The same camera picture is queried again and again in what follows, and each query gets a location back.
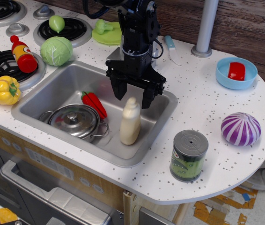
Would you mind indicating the steel pot with lid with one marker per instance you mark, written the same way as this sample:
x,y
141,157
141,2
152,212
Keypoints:
x,y
79,120

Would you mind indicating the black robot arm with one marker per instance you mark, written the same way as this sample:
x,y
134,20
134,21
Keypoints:
x,y
140,29

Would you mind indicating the red toy food piece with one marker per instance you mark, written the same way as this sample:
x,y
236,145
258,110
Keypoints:
x,y
236,71

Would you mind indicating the red yellow ketchup bottle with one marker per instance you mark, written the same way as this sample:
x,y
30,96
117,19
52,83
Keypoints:
x,y
23,56

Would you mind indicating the cream detergent bottle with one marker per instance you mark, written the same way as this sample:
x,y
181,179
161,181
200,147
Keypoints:
x,y
130,123

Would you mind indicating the green labelled toy can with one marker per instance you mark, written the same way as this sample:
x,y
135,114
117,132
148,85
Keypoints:
x,y
188,155

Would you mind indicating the light green toy pear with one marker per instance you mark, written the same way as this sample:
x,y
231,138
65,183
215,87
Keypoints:
x,y
56,23

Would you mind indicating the green toy plate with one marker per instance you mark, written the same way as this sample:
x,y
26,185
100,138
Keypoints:
x,y
109,37

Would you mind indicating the black front left burner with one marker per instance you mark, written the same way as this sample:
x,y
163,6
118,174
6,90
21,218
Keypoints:
x,y
8,66

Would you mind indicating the grey metal pole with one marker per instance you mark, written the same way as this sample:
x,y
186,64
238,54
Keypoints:
x,y
202,48

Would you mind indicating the blue handled toy knife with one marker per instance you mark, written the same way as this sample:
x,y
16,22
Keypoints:
x,y
172,50

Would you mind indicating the yellow toy on floor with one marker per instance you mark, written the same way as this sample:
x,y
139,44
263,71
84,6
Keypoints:
x,y
6,215

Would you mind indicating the green toy broccoli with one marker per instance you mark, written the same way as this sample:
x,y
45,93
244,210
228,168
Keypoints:
x,y
101,26

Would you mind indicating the blue toy bowl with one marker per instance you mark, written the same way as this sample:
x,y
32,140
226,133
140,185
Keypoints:
x,y
222,73

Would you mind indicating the silver toy faucet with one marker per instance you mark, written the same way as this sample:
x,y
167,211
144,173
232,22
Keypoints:
x,y
134,63

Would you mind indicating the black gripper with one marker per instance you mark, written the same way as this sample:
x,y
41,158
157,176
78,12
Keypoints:
x,y
152,82

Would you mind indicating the black back left burner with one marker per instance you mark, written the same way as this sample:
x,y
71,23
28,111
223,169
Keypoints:
x,y
11,11

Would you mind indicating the yellow toy bell pepper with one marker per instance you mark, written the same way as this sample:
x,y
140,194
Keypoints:
x,y
9,90

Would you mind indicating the grey oven door handle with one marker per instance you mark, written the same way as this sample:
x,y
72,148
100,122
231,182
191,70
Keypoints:
x,y
51,201

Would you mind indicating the green toy cabbage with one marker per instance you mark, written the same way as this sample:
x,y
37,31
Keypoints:
x,y
56,51

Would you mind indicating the red toy chili pepper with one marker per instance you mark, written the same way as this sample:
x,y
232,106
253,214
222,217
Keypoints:
x,y
90,99

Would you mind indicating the black burner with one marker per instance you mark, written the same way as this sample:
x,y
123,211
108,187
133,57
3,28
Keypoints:
x,y
8,66
11,11
76,30

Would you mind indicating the purple striped toy onion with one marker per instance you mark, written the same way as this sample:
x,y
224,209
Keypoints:
x,y
241,129

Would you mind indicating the silver sink basin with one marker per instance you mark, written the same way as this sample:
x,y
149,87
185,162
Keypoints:
x,y
65,85

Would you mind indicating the silver stove knob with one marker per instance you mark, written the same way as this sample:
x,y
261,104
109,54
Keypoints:
x,y
43,13
17,29

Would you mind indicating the black back right burner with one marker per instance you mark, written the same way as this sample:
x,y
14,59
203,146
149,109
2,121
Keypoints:
x,y
76,30

